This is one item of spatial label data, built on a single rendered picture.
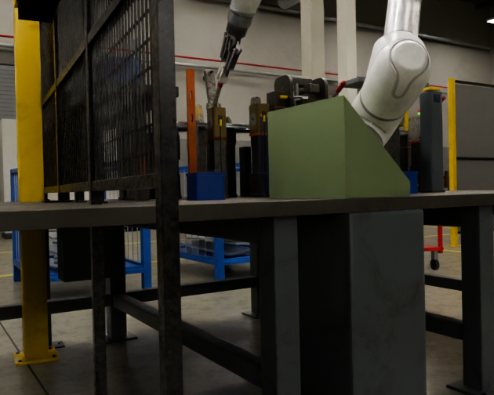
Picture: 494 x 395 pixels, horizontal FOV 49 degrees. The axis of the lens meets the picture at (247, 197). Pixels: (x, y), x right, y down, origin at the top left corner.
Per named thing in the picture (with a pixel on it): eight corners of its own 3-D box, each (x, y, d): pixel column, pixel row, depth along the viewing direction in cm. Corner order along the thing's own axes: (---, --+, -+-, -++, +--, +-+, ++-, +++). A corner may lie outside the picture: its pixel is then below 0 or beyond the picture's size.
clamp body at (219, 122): (222, 199, 218) (220, 110, 218) (233, 199, 209) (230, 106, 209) (207, 199, 215) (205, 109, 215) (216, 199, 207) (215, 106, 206)
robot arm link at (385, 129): (374, 161, 179) (404, 114, 187) (394, 135, 162) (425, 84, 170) (332, 135, 181) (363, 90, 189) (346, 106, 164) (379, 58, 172)
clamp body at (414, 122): (419, 193, 266) (419, 118, 266) (438, 193, 256) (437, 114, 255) (408, 193, 263) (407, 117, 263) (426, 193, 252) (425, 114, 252)
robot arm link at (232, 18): (250, 4, 195) (245, 19, 198) (227, 0, 191) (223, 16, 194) (259, 16, 189) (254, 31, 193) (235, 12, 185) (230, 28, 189)
